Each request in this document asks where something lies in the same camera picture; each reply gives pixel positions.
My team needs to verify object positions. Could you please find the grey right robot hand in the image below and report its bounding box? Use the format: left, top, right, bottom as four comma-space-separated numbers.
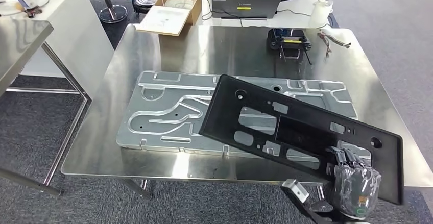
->
326, 146, 382, 220

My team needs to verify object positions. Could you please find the black plastic plate part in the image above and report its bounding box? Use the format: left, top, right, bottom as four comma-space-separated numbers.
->
198, 73, 405, 206

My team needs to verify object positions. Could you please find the stainless steel workbench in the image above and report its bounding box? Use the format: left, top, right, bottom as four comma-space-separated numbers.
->
61, 23, 433, 201

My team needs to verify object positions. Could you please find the black clamp device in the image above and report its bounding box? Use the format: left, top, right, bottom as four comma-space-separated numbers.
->
266, 28, 314, 65

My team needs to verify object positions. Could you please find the white desk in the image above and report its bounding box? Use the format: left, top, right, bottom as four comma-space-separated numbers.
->
171, 0, 330, 30

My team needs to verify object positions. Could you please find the white plastic bottle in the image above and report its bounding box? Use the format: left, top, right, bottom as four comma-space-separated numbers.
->
308, 0, 334, 29

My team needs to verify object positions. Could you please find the stamped sheet metal panel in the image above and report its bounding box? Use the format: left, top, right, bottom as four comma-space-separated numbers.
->
116, 70, 359, 159

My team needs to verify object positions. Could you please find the dark grey laptop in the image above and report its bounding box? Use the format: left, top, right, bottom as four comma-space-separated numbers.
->
210, 0, 286, 20

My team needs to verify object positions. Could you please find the open cardboard box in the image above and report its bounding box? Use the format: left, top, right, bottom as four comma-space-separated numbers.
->
134, 0, 203, 37

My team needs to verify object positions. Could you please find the stanchion with chrome base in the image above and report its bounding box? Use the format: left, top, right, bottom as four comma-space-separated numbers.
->
96, 0, 129, 24

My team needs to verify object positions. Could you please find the white cabinet table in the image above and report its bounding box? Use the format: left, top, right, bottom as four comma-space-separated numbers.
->
0, 0, 115, 80

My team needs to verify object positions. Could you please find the steel side table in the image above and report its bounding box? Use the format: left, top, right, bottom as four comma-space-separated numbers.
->
0, 19, 92, 198

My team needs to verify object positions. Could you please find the small dark tool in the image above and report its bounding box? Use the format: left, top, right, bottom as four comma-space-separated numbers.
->
22, 6, 43, 19

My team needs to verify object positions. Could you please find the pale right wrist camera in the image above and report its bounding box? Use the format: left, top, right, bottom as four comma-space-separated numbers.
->
280, 178, 342, 224

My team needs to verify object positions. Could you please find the loose wire bundle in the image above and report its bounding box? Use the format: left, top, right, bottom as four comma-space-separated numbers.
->
317, 30, 352, 59

